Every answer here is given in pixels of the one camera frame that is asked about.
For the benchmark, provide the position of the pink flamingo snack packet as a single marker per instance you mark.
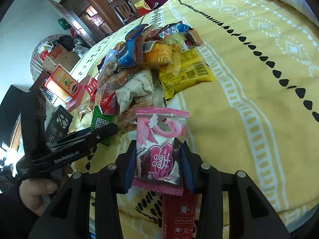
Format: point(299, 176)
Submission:
point(159, 139)

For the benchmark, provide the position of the black monitor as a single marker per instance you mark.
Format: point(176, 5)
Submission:
point(11, 104)

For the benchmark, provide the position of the red and gold gift box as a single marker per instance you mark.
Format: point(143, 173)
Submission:
point(142, 7)

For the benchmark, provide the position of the wooden chair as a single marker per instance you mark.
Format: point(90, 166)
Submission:
point(124, 10)

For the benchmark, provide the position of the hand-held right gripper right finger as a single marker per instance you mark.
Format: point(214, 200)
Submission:
point(188, 176)

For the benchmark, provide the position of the brown cardboard box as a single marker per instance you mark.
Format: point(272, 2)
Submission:
point(62, 57)

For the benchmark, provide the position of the wooden door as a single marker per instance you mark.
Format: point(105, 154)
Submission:
point(74, 27)

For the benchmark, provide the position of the long red snack packet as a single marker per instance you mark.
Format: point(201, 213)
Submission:
point(179, 216)

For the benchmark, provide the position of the pile of mixed snack packets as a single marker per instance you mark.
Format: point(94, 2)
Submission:
point(134, 87)

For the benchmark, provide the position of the green snack packet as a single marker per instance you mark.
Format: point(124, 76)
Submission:
point(99, 122)

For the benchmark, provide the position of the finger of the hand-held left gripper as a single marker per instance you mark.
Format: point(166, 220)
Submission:
point(104, 132)

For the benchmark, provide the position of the red and white box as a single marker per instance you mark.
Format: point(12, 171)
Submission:
point(62, 82)

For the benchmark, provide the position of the green sign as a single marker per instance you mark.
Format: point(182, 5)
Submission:
point(63, 23)

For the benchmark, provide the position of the black bag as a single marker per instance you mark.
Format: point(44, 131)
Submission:
point(66, 42)

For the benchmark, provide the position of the black box with round print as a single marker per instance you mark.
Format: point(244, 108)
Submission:
point(59, 122)

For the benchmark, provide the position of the large yellow snack packet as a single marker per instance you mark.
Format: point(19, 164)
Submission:
point(184, 77)

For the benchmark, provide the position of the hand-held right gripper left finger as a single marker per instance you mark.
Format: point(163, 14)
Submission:
point(129, 174)

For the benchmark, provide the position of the person's left hand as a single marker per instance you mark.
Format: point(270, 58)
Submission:
point(37, 186)

